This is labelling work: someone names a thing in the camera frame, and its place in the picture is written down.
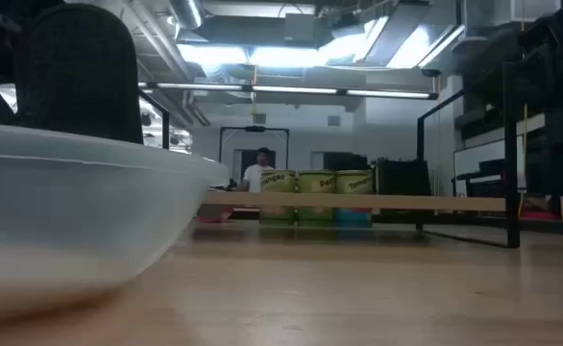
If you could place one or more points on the green oranges can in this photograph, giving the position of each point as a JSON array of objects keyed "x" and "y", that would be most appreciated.
[{"x": 277, "y": 181}]

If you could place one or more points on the green pears can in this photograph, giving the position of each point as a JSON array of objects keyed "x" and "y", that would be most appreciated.
[{"x": 316, "y": 182}]

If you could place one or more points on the tomatoes can with blue base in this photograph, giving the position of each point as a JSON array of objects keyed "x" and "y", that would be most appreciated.
[{"x": 353, "y": 182}]

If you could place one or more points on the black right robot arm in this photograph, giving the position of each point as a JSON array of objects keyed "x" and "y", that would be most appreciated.
[{"x": 555, "y": 33}]

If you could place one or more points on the wooden shelf board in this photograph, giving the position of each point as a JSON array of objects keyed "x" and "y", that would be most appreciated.
[{"x": 406, "y": 202}]

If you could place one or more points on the person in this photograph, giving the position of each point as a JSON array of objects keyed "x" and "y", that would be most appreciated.
[{"x": 255, "y": 178}]

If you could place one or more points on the long fluorescent light bar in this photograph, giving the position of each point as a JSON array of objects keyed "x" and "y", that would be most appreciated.
[{"x": 291, "y": 90}]

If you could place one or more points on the black background crate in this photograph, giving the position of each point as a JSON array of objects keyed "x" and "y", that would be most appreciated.
[{"x": 401, "y": 178}]

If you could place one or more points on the grey ceiling box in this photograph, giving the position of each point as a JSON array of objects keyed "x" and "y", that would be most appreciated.
[{"x": 299, "y": 26}]

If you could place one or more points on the black mesh basket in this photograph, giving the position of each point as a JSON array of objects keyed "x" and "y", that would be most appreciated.
[{"x": 485, "y": 187}]

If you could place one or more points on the white translucent plastic bowl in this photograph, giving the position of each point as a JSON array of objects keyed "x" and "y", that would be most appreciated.
[{"x": 70, "y": 216}]

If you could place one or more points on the black textured rounded block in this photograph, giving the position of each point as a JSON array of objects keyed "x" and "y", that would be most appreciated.
[{"x": 75, "y": 72}]

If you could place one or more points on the flat red object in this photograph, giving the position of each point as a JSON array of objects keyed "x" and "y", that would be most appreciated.
[{"x": 538, "y": 215}]

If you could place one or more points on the grey square wall vent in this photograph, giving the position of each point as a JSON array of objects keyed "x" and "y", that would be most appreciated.
[
  {"x": 259, "y": 118},
  {"x": 334, "y": 120}
]

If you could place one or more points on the dark ceiling security camera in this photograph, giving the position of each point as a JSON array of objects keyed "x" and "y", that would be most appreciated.
[{"x": 430, "y": 72}]

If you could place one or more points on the black metal shelf frame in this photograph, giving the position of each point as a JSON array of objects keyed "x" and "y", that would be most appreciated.
[{"x": 512, "y": 168}]

